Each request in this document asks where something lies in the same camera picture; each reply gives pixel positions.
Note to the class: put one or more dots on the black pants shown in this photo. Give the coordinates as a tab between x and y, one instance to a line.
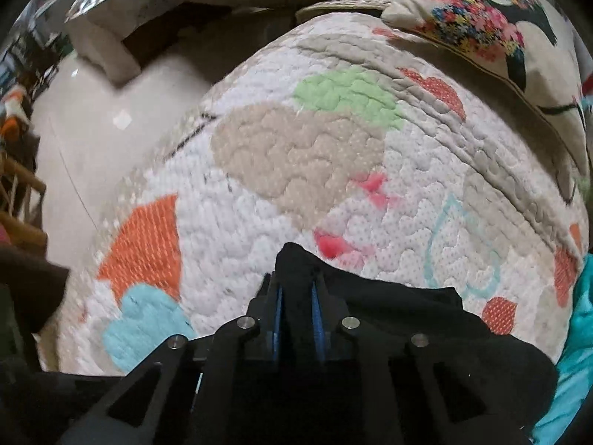
407	315

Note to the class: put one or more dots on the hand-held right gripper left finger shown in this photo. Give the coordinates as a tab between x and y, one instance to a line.
276	315

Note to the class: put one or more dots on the quilted heart-pattern blanket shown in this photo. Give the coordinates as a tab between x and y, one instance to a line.
324	157

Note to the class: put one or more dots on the floral printed pillow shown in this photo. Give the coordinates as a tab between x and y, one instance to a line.
491	23

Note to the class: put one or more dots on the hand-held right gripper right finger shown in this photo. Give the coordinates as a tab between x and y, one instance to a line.
318	315

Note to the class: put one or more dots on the wooden chair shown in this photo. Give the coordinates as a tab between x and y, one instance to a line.
21	194

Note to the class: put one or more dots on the teal cloth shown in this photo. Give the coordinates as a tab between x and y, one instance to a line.
572	333

